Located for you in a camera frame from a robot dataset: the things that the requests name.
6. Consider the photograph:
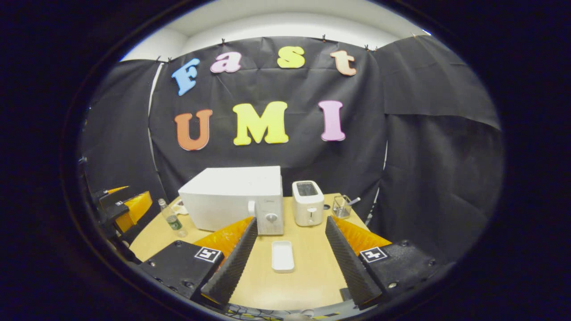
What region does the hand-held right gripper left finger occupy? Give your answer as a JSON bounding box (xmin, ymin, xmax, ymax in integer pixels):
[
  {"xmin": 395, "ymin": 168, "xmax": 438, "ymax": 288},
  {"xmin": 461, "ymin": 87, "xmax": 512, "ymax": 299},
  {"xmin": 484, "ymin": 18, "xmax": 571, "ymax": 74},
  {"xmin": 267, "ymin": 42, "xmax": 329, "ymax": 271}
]
[{"xmin": 138, "ymin": 216, "xmax": 259, "ymax": 308}]

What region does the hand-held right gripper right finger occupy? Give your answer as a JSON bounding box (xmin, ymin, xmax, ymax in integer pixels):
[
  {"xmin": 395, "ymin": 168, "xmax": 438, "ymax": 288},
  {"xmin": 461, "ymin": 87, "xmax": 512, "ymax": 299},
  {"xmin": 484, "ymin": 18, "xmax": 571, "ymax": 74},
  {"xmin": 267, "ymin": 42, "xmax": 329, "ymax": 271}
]
[{"xmin": 325, "ymin": 216, "xmax": 455, "ymax": 308}]

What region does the white microwave oven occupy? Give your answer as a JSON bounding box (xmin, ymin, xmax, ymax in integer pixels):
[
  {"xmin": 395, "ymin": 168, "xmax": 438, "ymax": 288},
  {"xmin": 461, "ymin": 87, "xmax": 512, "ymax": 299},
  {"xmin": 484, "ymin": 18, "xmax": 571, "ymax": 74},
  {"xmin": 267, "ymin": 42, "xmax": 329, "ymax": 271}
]
[{"xmin": 178, "ymin": 166, "xmax": 285, "ymax": 236}]

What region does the clear plastic water bottle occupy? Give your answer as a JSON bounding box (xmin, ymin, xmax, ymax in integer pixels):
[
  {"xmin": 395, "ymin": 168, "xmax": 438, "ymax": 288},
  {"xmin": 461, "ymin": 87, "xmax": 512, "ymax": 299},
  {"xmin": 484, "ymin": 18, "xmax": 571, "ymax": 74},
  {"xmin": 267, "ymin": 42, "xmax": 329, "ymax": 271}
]
[{"xmin": 158, "ymin": 198, "xmax": 188, "ymax": 238}]

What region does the white rectangular dish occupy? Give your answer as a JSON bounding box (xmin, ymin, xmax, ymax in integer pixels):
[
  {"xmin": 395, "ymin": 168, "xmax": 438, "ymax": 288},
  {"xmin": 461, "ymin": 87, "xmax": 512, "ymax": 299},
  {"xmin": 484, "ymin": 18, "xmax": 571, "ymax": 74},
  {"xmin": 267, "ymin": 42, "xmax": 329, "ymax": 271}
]
[{"xmin": 271, "ymin": 240, "xmax": 295, "ymax": 273}]

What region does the white toaster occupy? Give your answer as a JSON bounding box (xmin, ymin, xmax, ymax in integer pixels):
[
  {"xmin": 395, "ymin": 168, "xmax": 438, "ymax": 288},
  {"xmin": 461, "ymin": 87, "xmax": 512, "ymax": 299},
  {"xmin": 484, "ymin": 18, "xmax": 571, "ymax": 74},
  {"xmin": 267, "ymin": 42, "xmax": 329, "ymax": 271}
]
[{"xmin": 292, "ymin": 180, "xmax": 325, "ymax": 227}]

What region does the wire mesh basket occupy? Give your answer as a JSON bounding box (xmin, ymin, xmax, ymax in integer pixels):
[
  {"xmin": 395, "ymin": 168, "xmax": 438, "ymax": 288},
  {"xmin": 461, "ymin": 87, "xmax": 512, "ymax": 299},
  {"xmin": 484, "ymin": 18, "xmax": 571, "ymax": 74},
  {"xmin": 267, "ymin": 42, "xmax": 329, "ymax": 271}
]
[{"xmin": 332, "ymin": 195, "xmax": 353, "ymax": 219}]

